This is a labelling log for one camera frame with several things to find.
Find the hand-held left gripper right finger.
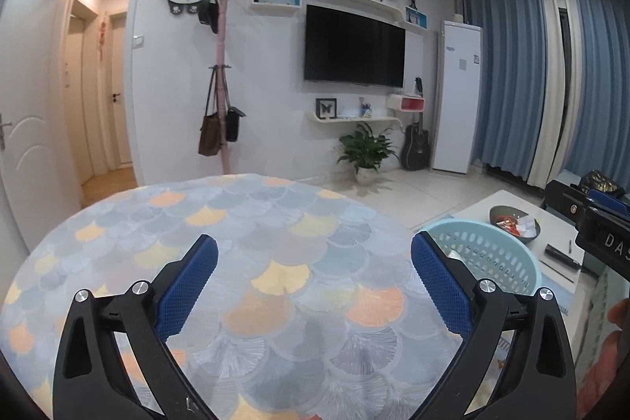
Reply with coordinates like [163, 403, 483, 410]
[411, 230, 578, 420]

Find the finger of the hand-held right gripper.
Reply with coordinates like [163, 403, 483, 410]
[544, 180, 591, 225]
[588, 189, 630, 216]

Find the white room door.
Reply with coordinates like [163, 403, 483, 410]
[0, 0, 82, 263]

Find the light blue plastic basket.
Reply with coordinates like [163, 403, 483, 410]
[417, 219, 542, 303]

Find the blue curtain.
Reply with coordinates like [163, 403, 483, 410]
[566, 0, 630, 189]
[460, 0, 549, 177]

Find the white coffee table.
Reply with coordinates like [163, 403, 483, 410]
[450, 189, 591, 298]

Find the black cap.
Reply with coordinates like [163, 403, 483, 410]
[197, 0, 220, 34]

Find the pink coat rack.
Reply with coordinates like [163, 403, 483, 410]
[199, 0, 259, 177]

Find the dark green bowl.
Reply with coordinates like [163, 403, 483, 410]
[488, 205, 542, 245]

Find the patterned floor rug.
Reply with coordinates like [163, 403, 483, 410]
[556, 270, 613, 352]

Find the white hallway door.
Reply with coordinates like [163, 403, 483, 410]
[106, 11, 135, 167]

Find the white curved wall shelf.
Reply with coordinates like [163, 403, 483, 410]
[306, 111, 402, 126]

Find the black remote control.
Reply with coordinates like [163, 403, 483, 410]
[545, 245, 582, 268]

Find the person's right hand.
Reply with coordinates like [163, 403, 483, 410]
[577, 301, 630, 420]

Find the black acoustic guitar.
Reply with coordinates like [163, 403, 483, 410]
[400, 77, 431, 171]

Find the potted green plant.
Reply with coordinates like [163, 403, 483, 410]
[336, 122, 400, 185]

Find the white standing air conditioner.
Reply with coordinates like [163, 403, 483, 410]
[432, 20, 483, 176]

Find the black wall television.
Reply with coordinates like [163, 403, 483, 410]
[304, 4, 407, 89]

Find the black and gold bag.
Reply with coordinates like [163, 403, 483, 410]
[576, 170, 626, 197]

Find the black shoulder bag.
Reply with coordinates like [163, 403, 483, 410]
[224, 68, 245, 142]

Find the red and white wall box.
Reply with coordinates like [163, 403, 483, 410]
[386, 93, 425, 112]

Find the brown tote bag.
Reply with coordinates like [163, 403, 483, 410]
[198, 68, 223, 156]

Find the beige curtain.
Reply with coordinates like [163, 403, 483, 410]
[526, 0, 582, 187]

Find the scale-patterned tablecloth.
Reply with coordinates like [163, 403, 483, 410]
[0, 173, 493, 420]

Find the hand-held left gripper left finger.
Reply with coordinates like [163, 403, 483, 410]
[52, 234, 220, 420]

